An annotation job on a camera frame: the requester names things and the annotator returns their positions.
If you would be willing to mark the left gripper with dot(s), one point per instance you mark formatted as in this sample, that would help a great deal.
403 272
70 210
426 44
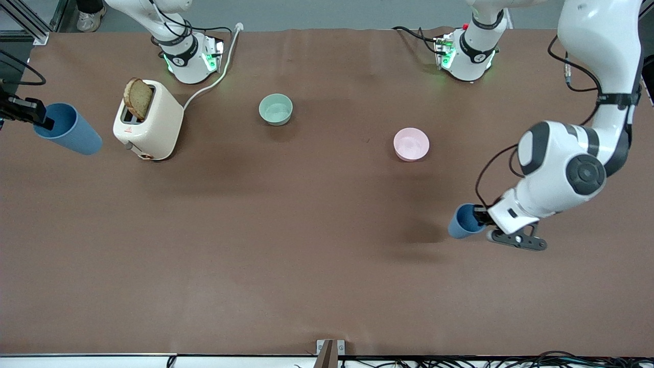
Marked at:
481 215

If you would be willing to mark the blue plastic cup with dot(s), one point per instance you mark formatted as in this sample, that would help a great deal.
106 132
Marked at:
462 222
71 132

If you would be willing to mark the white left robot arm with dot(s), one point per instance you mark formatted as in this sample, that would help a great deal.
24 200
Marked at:
582 174

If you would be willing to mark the brown bread slice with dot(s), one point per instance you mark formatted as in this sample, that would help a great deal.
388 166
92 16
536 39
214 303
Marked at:
138 98

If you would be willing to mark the pink bowl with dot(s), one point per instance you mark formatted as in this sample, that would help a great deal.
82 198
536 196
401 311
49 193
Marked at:
411 144

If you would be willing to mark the cream white toaster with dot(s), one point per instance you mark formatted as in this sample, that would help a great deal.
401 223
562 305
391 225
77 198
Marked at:
158 125

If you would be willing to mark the white sneaker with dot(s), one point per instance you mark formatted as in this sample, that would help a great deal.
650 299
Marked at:
91 20

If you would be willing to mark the dark trouser leg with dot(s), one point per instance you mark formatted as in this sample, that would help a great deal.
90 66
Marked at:
90 5

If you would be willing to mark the brown table cover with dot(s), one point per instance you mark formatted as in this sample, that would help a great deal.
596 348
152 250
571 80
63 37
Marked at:
327 266

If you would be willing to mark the control box with green light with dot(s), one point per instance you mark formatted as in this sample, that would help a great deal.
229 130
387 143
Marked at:
212 55
444 51

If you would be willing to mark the mint green bowl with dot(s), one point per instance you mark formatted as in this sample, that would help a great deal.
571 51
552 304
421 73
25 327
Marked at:
276 109

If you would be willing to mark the aluminium frame profile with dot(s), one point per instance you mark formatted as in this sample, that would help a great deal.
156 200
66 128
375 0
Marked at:
30 23

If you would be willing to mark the metal camera bracket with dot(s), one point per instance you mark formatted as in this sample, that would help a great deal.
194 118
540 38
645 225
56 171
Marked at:
329 352

